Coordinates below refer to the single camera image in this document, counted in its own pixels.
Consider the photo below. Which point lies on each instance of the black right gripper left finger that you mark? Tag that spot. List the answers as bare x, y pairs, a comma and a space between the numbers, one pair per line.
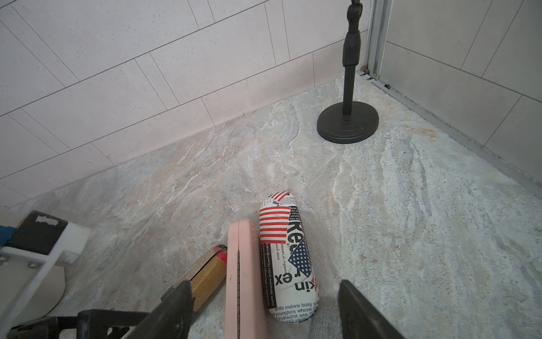
170, 319

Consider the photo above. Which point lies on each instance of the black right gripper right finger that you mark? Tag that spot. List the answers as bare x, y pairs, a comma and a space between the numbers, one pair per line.
359, 318

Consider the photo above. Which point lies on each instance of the plaid brown case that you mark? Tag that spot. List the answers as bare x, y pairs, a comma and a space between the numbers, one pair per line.
206, 276

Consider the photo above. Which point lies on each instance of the pink slim case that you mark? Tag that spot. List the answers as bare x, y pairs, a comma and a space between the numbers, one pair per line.
245, 310

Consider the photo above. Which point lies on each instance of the flag print case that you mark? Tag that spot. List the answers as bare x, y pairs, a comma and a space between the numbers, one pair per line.
290, 290

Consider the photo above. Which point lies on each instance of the grey oval case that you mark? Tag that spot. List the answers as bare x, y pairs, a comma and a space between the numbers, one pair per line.
326, 324

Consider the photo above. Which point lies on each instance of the pink microphone on black stand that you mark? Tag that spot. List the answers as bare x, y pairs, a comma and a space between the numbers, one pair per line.
350, 121

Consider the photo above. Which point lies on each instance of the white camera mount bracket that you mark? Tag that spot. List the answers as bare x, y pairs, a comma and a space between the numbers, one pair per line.
33, 262

